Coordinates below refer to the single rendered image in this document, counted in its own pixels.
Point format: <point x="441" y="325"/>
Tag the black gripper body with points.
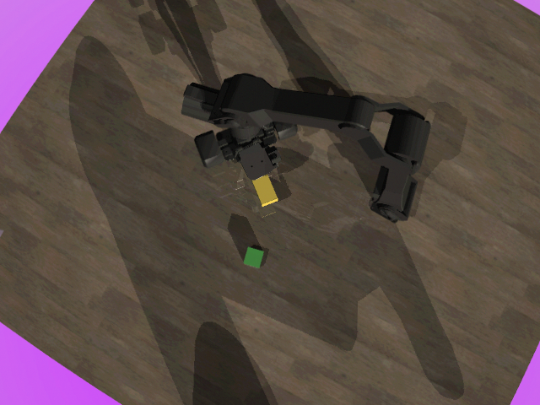
<point x="210" y="150"/>

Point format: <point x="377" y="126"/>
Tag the yellow bar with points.
<point x="264" y="190"/>

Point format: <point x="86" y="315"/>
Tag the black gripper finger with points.
<point x="221" y="135"/>
<point x="270" y="140"/>

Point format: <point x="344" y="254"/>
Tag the green cube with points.
<point x="253" y="257"/>

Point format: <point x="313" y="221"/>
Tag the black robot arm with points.
<point x="245" y="103"/>

